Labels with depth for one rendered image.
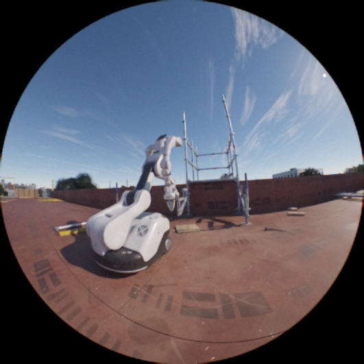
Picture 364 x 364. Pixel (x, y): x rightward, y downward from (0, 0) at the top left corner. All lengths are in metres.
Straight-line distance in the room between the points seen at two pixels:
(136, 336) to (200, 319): 0.28
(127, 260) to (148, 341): 0.45
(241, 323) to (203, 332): 0.15
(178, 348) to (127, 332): 0.20
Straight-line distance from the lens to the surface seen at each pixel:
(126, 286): 0.82
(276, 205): 3.00
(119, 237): 0.78
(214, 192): 2.61
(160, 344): 0.59
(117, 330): 0.65
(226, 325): 0.62
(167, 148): 1.11
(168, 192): 1.05
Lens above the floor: 0.56
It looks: 4 degrees up
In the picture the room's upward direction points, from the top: 2 degrees counter-clockwise
